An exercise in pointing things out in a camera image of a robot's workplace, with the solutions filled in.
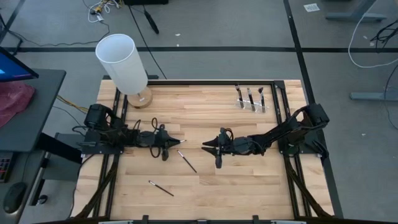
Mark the black desk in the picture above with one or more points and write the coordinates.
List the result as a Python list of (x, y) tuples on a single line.
[(31, 133)]

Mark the black aluminium table frame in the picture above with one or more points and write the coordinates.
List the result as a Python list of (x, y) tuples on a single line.
[(217, 82)]

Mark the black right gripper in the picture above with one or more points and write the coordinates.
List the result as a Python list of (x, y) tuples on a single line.
[(242, 146)]

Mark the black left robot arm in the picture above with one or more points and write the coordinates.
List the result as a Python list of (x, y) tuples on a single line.
[(109, 133)]

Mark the white paper sheet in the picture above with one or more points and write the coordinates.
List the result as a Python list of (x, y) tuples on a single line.
[(311, 7)]

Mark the black computer mouse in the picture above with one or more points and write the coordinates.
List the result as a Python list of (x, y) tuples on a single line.
[(14, 197)]

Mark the white shade wooden base lamp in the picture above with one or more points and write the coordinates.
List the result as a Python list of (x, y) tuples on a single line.
[(121, 62)]

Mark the clear acrylic brush holder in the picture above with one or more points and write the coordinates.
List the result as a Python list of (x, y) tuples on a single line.
[(245, 109)]

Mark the grey desk foot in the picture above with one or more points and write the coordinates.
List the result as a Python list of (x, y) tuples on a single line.
[(357, 16), (373, 96)]

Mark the pink cloth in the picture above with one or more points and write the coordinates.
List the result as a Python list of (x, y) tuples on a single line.
[(12, 99)]

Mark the black keyboard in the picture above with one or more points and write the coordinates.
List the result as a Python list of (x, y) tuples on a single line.
[(4, 168)]

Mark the computer monitor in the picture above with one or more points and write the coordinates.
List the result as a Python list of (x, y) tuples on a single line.
[(12, 70)]

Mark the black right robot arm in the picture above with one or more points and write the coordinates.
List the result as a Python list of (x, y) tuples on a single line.
[(280, 133)]

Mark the black round-head makeup brush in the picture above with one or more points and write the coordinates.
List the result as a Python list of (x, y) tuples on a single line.
[(240, 99)]

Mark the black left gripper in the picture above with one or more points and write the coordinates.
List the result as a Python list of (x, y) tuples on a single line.
[(152, 140)]

